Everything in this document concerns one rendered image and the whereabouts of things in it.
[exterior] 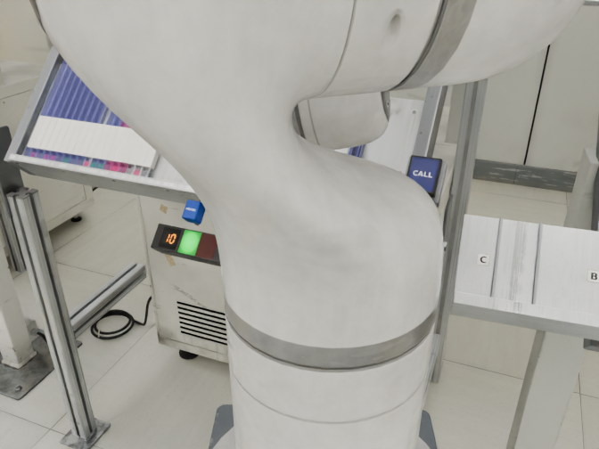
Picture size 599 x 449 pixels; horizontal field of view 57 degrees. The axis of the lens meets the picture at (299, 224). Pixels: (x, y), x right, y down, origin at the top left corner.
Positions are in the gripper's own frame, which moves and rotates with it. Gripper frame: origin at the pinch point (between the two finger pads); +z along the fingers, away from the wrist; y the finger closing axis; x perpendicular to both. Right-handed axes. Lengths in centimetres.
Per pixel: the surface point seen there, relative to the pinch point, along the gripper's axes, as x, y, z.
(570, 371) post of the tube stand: -7.8, 34.5, 31.4
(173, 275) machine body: -4, -52, 61
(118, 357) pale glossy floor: -28, -72, 80
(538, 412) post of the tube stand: -14, 32, 38
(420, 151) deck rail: 14.1, 9.0, 9.0
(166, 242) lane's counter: -5.3, -25.5, 11.1
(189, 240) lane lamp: -4.2, -21.8, 11.1
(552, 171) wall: 96, 41, 192
